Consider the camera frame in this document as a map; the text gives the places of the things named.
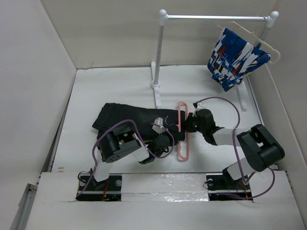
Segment grey aluminium rail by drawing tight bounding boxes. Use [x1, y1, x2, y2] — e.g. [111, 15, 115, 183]
[9, 184, 37, 230]

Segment blue patterned shorts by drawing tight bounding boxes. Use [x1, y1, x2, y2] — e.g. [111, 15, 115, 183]
[207, 28, 271, 92]

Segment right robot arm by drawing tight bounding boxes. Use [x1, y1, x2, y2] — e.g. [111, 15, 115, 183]
[186, 109, 285, 189]

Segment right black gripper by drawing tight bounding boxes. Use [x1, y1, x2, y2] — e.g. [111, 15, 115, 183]
[181, 112, 206, 134]

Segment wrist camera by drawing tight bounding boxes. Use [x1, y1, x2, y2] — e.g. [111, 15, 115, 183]
[152, 117, 166, 134]
[193, 102, 205, 111]

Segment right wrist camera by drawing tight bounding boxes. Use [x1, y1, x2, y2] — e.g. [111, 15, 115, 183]
[193, 102, 205, 111]

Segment black trousers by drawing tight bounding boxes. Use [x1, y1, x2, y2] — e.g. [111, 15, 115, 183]
[92, 103, 186, 143]

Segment pink plastic hanger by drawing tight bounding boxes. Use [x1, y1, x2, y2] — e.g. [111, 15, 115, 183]
[177, 101, 190, 162]

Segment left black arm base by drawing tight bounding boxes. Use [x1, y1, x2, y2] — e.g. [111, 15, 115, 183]
[76, 171, 122, 202]

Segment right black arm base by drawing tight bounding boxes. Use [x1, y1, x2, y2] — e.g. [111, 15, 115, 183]
[203, 174, 252, 201]

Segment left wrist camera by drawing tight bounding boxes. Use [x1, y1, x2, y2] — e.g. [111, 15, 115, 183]
[152, 117, 166, 134]

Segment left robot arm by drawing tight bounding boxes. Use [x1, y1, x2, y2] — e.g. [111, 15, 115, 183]
[90, 124, 176, 190]

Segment white clothes rack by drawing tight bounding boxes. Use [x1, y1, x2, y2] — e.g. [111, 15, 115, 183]
[151, 9, 281, 109]

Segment cream plastic hanger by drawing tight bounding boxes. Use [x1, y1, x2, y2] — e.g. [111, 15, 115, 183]
[208, 22, 281, 72]

